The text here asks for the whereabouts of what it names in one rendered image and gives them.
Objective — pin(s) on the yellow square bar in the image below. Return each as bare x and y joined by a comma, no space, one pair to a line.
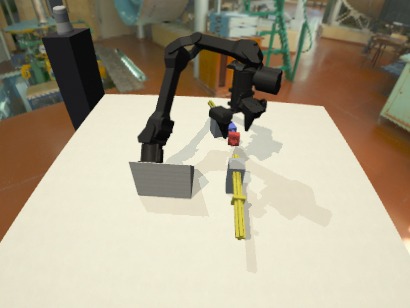
234,181

